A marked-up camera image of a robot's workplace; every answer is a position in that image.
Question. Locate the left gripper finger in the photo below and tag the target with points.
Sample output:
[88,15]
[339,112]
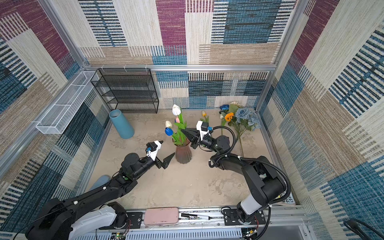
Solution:
[167,160]
[157,144]

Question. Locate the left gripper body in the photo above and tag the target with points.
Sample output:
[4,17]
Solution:
[157,163]

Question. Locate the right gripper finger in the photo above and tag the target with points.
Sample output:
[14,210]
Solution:
[189,132]
[194,142]

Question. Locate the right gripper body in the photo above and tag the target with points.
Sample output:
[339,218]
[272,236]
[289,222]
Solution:
[207,142]

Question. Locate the pale blue-white artificial tulip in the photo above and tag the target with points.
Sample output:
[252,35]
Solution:
[177,112]

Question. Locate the blue artificial tulip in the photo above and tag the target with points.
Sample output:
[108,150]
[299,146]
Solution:
[175,137]

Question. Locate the pink ribbed glass vase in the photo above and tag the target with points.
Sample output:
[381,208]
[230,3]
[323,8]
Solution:
[183,153]

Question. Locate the yellow artificial tulip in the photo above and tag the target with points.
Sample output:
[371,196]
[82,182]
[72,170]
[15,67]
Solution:
[205,117]

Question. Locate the white artificial tulip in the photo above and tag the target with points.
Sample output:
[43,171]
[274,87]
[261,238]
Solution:
[168,124]

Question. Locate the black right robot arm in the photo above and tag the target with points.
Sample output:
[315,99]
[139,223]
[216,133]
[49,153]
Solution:
[267,183]

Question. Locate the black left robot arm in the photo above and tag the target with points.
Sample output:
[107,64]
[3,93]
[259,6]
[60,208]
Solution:
[73,217]

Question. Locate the teal ceramic vase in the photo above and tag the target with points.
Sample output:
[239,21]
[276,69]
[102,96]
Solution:
[122,125]

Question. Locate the blue rose orange flower bouquet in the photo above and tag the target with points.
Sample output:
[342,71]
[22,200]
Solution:
[242,119]

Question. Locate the light blue oval object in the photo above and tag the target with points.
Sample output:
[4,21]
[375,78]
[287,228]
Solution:
[100,182]

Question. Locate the black white marker pen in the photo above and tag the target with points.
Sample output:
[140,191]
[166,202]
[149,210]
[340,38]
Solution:
[194,216]

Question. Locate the colourful paperback book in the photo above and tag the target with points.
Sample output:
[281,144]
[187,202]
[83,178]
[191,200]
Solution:
[290,200]

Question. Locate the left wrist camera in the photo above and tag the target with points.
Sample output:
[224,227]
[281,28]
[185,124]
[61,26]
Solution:
[151,151]

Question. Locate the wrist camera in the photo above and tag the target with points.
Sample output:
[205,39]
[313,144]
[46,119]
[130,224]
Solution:
[151,151]
[204,129]

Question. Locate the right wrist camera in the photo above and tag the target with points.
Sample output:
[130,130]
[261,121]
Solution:
[204,129]

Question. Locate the black wire shelf rack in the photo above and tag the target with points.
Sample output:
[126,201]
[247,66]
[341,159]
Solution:
[129,90]

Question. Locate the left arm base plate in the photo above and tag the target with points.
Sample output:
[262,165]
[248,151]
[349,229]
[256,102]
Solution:
[129,220]

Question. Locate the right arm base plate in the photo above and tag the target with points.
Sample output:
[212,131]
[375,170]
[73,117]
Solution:
[234,217]

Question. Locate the white mesh wall basket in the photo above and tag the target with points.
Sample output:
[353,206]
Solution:
[58,117]

